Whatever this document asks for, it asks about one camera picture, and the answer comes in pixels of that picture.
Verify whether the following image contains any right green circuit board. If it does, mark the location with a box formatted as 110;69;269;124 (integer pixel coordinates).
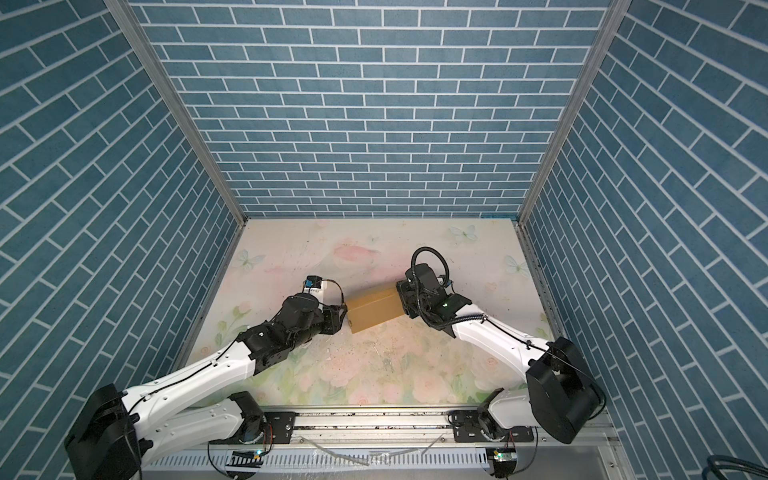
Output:
486;448;518;463

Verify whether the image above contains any floral table mat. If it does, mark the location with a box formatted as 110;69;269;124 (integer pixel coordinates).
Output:
186;218;554;406

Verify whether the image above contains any brown cardboard paper box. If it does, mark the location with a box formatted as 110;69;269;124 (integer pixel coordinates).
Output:
347;283;405;334

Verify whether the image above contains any white slotted cable duct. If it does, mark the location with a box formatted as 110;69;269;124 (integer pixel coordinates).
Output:
143;447;489;473

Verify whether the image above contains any clear cable tie strip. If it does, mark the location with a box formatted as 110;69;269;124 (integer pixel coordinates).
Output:
299;435;446;467

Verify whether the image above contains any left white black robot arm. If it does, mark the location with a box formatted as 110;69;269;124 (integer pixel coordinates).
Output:
64;290;347;479

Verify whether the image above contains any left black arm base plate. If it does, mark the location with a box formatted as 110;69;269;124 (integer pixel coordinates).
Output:
211;411;297;446

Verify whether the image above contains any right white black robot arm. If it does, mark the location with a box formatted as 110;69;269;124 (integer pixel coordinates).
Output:
396;263;606;444

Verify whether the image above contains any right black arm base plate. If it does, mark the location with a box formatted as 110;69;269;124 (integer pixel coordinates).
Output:
447;409;535;444

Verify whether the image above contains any black cable bottom right corner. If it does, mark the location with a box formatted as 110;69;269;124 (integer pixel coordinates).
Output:
701;454;768;480

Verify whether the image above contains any aluminium front rail frame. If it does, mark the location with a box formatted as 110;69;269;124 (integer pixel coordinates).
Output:
133;407;633;479

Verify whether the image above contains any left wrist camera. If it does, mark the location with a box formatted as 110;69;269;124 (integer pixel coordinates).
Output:
302;275;324;293

